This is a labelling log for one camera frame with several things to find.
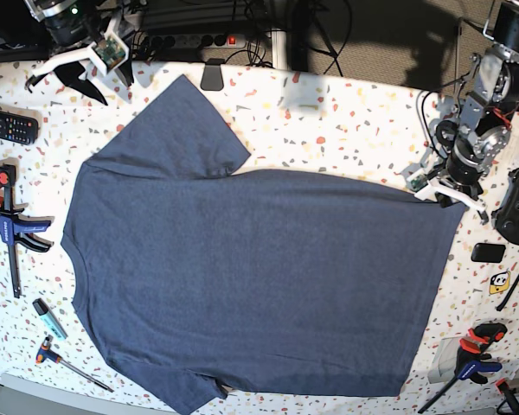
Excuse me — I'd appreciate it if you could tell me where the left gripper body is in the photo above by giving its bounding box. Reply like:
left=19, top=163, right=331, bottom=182
left=439, top=142, right=491, bottom=195

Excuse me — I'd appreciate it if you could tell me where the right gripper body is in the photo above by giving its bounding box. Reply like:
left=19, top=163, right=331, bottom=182
left=45, top=12, right=112, bottom=56

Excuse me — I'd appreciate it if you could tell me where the dark blue T-shirt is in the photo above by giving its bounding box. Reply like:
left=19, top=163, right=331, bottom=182
left=61, top=77, right=465, bottom=414

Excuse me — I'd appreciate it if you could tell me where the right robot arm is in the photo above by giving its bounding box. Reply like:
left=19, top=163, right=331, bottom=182
left=25, top=1, right=134, bottom=105

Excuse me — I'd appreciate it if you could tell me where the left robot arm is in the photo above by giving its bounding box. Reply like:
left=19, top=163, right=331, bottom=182
left=407, top=1, right=519, bottom=223

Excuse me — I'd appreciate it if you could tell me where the small black rectangular case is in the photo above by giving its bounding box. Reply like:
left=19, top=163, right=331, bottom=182
left=471, top=243, right=506, bottom=264

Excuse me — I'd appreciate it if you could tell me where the black game controller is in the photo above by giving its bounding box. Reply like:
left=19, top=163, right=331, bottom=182
left=491, top=168, right=519, bottom=246

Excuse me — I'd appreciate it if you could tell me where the black TV remote control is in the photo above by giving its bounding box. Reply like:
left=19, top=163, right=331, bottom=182
left=0, top=111, right=38, bottom=145

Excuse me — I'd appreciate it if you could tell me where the white power strip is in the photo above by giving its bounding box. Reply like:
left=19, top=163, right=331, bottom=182
left=164, top=34, right=247, bottom=49

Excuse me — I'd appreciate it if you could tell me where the yellow panda sticker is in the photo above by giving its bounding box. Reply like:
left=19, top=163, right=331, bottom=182
left=489, top=270, right=511, bottom=295

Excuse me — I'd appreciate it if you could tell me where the blue black bar clamp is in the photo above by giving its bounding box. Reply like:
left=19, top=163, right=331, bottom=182
left=418, top=322, right=508, bottom=414
left=0, top=164, right=53, bottom=298

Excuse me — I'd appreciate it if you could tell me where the black table edge clamp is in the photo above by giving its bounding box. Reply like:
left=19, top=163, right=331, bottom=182
left=200, top=58, right=225, bottom=92

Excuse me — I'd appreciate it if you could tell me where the clear plastic bag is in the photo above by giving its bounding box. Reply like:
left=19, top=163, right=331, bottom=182
left=427, top=337, right=460, bottom=384

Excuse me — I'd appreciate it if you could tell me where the red black clamp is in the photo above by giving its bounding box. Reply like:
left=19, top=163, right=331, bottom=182
left=496, top=379, right=519, bottom=415

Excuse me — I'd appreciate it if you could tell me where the light blue highlighter marker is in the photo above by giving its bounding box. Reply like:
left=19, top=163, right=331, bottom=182
left=32, top=298, right=67, bottom=341

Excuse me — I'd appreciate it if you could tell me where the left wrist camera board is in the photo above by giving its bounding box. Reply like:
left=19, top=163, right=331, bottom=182
left=407, top=170, right=428, bottom=193

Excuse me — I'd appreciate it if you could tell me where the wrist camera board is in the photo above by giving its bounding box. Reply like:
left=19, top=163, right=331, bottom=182
left=407, top=170, right=428, bottom=193
left=93, top=36, right=128, bottom=72

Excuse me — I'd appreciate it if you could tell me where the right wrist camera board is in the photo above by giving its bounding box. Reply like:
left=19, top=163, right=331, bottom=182
left=93, top=36, right=128, bottom=72

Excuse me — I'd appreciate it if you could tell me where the white metal table post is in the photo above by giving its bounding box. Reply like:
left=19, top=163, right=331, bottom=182
left=271, top=29, right=289, bottom=71

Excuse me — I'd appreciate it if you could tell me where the orange blue T-handle screwdriver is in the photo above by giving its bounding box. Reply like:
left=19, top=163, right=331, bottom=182
left=35, top=335, right=113, bottom=393

